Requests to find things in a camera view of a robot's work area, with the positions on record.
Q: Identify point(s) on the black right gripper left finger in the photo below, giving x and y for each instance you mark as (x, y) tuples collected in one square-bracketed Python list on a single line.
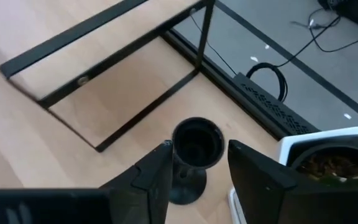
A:
[(148, 193)]

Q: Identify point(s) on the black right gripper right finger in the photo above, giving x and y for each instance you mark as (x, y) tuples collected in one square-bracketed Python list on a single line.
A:
[(266, 199)]

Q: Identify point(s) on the black candlestick holder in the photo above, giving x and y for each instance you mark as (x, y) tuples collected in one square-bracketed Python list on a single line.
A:
[(197, 146)]

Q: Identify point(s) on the black inner plant pot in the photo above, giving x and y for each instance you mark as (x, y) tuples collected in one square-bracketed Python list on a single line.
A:
[(294, 157)]

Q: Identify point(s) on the white square plant pot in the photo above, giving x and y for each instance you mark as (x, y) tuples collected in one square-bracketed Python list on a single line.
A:
[(322, 134)]

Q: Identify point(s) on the wooden shelf black frame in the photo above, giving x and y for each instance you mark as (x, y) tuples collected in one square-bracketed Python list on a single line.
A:
[(104, 67)]

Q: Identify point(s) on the black aluminium frame rail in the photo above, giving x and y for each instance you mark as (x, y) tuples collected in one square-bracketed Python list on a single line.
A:
[(185, 48)]

